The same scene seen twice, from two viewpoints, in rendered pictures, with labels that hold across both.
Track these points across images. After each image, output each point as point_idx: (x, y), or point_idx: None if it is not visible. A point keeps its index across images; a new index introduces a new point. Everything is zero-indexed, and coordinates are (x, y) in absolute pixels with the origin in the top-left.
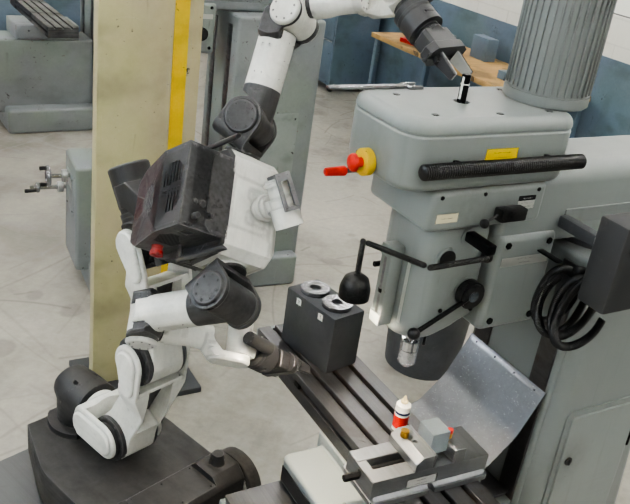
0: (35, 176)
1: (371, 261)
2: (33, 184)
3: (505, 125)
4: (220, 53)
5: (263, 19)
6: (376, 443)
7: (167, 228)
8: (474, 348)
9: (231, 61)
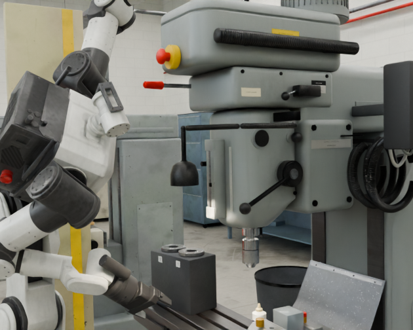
0: (2, 294)
1: (244, 310)
2: (0, 298)
3: (282, 10)
4: (114, 170)
5: (90, 8)
6: None
7: (4, 136)
8: (315, 270)
9: (120, 171)
